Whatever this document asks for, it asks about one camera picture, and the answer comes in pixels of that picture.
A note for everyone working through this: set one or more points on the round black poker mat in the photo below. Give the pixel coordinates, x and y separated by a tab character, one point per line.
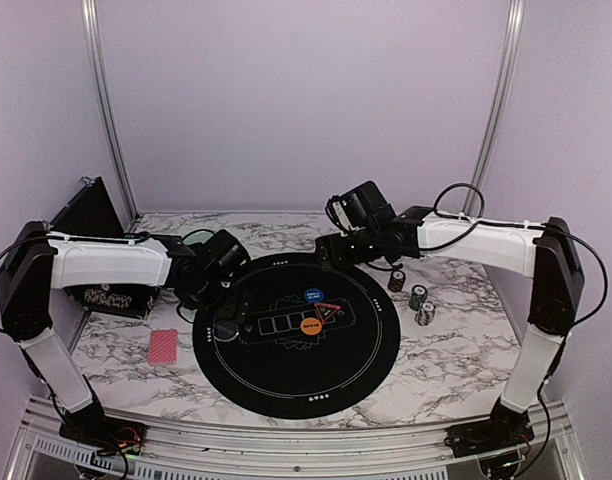
272	368

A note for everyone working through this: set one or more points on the aluminium frame post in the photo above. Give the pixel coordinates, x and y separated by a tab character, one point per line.
104	100
501	94

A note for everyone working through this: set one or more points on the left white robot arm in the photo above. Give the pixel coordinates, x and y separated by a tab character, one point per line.
40	261

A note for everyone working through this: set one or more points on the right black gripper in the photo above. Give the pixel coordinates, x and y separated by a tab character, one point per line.
338	258

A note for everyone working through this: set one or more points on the black poker chip case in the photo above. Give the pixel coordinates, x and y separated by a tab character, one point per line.
91	213

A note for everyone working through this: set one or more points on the pale green ceramic bowl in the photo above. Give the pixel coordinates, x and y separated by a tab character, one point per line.
197	236

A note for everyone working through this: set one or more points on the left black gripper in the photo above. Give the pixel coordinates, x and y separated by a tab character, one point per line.
190	303

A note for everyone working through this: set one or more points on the front aluminium rail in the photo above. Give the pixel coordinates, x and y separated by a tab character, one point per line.
176	449

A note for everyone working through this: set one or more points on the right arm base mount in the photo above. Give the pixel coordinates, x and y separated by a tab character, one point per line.
486	436

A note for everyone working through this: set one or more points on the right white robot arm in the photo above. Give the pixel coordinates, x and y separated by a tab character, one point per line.
544	253

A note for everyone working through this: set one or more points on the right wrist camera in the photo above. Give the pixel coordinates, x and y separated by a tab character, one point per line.
358	202

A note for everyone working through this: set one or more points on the green poker chip stack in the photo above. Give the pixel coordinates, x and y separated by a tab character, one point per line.
418	295

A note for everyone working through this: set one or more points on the orange big blind button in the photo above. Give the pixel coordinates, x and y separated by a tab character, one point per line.
311	326

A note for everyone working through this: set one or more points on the blue small blind button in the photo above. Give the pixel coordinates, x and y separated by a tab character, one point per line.
314	295

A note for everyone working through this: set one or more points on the clear round dealer button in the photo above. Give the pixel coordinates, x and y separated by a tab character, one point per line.
225	331

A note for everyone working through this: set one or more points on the red black triangle all-in marker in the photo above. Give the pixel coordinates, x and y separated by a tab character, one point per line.
327	312

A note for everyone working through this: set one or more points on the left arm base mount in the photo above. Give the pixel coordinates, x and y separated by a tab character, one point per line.
110	436

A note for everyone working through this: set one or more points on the red black poker chip stack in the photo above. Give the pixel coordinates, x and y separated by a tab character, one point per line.
396	281

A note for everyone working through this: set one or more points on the right aluminium frame post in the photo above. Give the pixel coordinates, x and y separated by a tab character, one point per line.
501	94

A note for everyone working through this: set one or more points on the red playing card deck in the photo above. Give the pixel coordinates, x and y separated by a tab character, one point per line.
162	349

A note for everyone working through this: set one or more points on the left aluminium frame post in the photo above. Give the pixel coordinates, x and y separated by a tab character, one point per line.
104	100

